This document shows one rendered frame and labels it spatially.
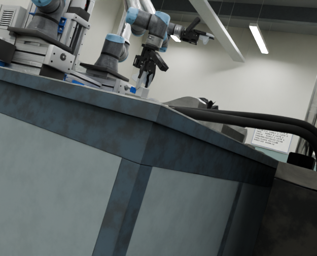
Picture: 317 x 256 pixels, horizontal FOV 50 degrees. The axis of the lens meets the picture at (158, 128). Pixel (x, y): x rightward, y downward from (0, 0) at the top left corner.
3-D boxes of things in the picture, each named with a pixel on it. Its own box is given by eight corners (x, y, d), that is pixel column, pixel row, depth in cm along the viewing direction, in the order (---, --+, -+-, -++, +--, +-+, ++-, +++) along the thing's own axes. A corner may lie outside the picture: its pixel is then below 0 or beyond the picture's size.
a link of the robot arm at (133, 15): (125, 27, 161) (146, 34, 162) (124, 19, 150) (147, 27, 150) (130, 11, 161) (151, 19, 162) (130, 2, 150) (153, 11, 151)
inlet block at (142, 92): (119, 91, 163) (122, 80, 162) (126, 92, 167) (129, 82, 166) (139, 98, 156) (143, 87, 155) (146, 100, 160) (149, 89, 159)
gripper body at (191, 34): (197, 45, 219) (179, 40, 221) (201, 32, 218) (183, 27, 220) (197, 43, 212) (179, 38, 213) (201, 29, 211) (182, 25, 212)
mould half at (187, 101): (119, 112, 153) (128, 83, 153) (150, 123, 174) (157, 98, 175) (218, 138, 125) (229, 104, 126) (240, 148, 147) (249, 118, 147)
